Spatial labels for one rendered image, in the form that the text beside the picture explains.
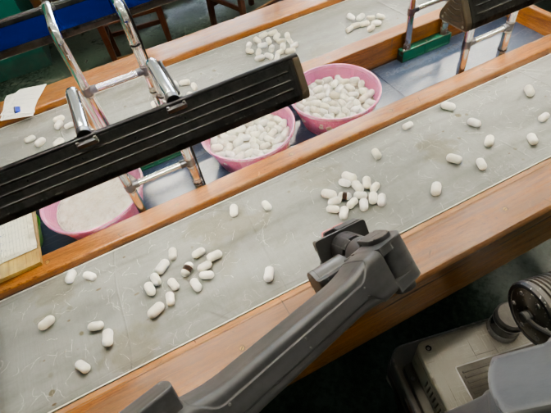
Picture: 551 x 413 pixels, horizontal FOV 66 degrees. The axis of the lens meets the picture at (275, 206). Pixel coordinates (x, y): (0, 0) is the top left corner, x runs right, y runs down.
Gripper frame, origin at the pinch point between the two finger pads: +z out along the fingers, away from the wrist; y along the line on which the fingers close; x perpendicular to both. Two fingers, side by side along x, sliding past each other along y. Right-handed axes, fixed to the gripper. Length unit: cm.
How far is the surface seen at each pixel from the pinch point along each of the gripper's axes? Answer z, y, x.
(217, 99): -3.9, 10.2, -31.6
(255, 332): -1.9, 20.0, 9.9
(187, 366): -1.4, 33.6, 9.9
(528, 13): 43, -110, -25
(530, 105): 14, -71, -3
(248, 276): 9.6, 15.8, 3.5
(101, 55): 265, 24, -111
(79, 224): 39, 47, -19
